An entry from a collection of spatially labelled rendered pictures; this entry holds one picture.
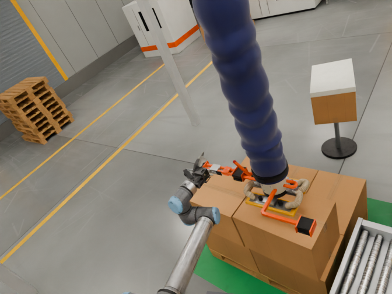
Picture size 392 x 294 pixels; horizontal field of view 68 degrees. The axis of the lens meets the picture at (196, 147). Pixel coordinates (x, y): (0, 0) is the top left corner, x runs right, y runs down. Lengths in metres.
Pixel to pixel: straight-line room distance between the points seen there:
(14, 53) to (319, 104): 9.08
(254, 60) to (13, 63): 9.53
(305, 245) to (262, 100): 0.97
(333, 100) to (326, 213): 1.42
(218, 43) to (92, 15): 10.84
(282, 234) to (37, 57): 9.73
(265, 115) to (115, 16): 11.37
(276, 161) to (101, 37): 10.83
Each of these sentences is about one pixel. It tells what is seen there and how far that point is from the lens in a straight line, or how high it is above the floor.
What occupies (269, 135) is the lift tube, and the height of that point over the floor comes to 1.68.
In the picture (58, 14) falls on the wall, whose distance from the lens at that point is 11.44.
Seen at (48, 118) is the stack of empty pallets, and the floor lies 0.46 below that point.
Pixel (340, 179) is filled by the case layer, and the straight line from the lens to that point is 2.86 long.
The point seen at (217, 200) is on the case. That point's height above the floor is 0.94.
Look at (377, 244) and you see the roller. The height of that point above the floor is 0.55.
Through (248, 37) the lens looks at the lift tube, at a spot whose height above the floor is 2.21.
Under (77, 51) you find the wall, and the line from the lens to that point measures 11.51.
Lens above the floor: 2.62
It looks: 34 degrees down
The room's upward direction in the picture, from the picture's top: 25 degrees counter-clockwise
